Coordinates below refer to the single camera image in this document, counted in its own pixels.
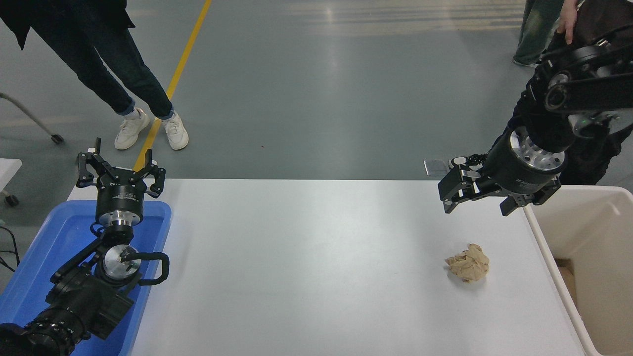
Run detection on large pale bin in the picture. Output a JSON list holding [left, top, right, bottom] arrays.
[[523, 185, 633, 356]]

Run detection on person's hand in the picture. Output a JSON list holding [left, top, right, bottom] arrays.
[[557, 0, 580, 45]]

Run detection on person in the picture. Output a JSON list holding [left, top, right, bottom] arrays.
[[513, 0, 564, 68], [450, 0, 633, 186], [0, 0, 189, 151]]

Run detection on black cables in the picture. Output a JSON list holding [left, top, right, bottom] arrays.
[[0, 225, 21, 272]]

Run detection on blue plastic tray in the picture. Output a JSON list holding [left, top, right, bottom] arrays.
[[0, 200, 172, 356]]

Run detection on crumpled tan paper ball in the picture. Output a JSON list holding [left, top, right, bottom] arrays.
[[445, 243, 490, 283]]

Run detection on small white table with caster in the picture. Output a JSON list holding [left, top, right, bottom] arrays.
[[0, 159, 23, 207]]

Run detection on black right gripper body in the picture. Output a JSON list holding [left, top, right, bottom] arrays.
[[477, 129, 565, 196]]

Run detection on grey metal leg with caster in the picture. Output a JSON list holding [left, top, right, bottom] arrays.
[[0, 92, 64, 145]]

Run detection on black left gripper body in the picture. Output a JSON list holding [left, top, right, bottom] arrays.
[[96, 180, 146, 217]]

